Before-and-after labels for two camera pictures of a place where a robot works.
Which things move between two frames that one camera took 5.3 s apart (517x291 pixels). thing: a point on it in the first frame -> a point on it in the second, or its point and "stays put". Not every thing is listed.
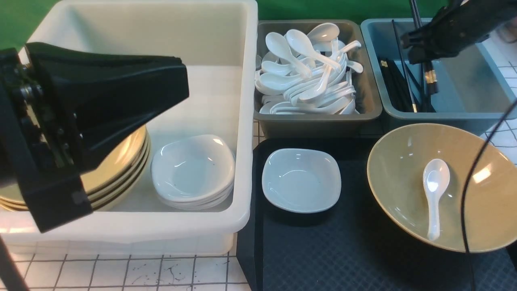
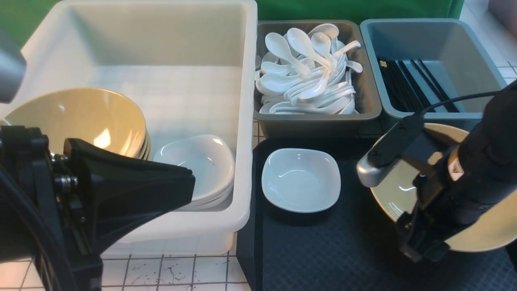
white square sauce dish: x=301 y=180 stays put
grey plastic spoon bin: x=360 y=125 stays put
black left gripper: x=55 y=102 -> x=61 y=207
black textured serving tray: x=354 y=246 stays put
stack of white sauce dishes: x=194 y=172 stays put
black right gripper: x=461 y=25 -> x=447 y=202
